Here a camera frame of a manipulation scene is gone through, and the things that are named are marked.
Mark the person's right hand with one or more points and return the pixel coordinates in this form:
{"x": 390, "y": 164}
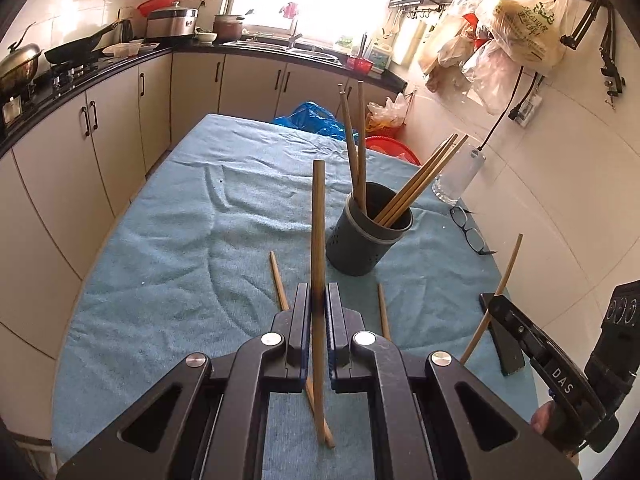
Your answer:
{"x": 542, "y": 417}

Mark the orange bin with plastic bags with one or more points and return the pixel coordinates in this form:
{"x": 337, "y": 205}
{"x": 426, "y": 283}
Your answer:
{"x": 387, "y": 130}

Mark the black eyeglasses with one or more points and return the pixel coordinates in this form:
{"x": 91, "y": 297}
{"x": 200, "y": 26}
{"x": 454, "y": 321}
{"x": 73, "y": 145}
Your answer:
{"x": 467, "y": 227}

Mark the large clear plastic bag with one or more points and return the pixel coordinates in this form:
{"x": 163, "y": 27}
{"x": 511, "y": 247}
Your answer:
{"x": 492, "y": 80}

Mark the black countertop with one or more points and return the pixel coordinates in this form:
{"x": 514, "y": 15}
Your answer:
{"x": 385, "y": 80}

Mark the beige printed plastic bag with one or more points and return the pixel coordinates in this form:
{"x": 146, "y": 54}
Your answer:
{"x": 525, "y": 25}

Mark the clear glass mug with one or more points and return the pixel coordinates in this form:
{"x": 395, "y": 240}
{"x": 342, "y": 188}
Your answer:
{"x": 460, "y": 175}

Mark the brown cooking pot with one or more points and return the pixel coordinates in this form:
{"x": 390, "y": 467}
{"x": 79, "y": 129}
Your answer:
{"x": 227, "y": 27}

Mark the wooden cutting board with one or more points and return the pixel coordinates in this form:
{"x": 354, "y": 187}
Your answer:
{"x": 440, "y": 45}

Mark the hanging ladle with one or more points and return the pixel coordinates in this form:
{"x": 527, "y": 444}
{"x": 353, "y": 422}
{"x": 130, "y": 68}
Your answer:
{"x": 390, "y": 27}

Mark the small white bowl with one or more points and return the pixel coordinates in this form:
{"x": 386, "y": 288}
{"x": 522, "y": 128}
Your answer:
{"x": 206, "y": 38}

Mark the steel kettle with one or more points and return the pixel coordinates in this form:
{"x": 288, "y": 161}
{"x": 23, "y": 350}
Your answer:
{"x": 122, "y": 32}

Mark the beige lower kitchen cabinets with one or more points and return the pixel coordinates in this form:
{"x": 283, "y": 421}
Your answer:
{"x": 60, "y": 170}

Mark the black frying pan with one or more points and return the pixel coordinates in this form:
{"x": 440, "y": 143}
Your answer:
{"x": 70, "y": 52}

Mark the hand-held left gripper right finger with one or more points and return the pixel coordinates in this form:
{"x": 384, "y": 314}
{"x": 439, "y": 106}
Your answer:
{"x": 331, "y": 350}

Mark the light blue towel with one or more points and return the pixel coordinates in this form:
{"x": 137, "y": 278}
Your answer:
{"x": 175, "y": 260}

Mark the red plastic bag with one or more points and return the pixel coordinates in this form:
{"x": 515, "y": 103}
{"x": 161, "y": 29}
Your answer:
{"x": 475, "y": 25}

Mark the white wall socket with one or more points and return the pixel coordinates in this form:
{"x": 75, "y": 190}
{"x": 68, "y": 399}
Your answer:
{"x": 527, "y": 110}

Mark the steel kitchen sink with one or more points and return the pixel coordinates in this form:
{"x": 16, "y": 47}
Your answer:
{"x": 310, "y": 54}

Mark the blue plastic bag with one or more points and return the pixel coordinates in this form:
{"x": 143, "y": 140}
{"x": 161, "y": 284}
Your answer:
{"x": 310, "y": 117}

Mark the silver rice cooker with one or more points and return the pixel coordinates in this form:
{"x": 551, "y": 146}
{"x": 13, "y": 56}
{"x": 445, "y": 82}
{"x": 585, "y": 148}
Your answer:
{"x": 170, "y": 22}

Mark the metal wall shelf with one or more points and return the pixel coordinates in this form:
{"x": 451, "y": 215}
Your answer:
{"x": 415, "y": 1}

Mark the small clear plastic bag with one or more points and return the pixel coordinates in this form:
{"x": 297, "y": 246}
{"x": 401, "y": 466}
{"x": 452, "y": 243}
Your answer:
{"x": 467, "y": 2}

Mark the dark grey utensil holder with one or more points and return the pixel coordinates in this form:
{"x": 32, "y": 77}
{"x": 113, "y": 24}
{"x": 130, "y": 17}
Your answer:
{"x": 355, "y": 245}

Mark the black smartphone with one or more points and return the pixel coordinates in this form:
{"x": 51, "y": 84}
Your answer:
{"x": 507, "y": 350}

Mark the steel faucet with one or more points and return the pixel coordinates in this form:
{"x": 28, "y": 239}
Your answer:
{"x": 295, "y": 37}

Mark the red plastic basin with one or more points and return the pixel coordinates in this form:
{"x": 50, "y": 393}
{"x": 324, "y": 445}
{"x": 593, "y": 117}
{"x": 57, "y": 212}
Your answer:
{"x": 395, "y": 147}

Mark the steel pot with lid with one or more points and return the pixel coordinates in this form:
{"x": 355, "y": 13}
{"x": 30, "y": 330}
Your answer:
{"x": 20, "y": 62}

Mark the white paper roll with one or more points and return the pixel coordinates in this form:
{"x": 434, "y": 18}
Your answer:
{"x": 406, "y": 42}

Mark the white plastic container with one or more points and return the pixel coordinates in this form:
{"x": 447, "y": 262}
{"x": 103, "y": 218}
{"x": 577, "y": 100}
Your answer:
{"x": 380, "y": 55}

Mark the green box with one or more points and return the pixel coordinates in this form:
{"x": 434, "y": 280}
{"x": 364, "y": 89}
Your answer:
{"x": 343, "y": 44}

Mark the pink cloth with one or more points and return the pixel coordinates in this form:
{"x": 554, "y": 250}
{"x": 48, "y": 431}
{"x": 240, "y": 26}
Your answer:
{"x": 289, "y": 10}

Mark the red plastic bowl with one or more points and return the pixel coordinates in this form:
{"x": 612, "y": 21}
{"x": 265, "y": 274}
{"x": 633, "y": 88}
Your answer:
{"x": 155, "y": 4}

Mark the small red basket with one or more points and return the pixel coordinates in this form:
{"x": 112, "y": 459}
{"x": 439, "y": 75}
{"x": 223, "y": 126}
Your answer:
{"x": 360, "y": 64}

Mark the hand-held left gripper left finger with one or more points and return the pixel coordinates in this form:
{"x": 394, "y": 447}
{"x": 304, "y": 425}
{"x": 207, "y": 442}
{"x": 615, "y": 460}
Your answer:
{"x": 300, "y": 350}

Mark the white plate with bowls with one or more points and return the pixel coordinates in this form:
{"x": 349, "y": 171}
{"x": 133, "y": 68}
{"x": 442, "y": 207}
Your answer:
{"x": 122, "y": 50}

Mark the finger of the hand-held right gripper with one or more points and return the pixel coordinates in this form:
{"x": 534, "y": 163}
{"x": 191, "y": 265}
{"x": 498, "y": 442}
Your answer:
{"x": 555, "y": 365}

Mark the gas stove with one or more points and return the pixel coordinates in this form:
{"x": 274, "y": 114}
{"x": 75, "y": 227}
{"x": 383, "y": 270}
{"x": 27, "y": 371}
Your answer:
{"x": 65, "y": 77}

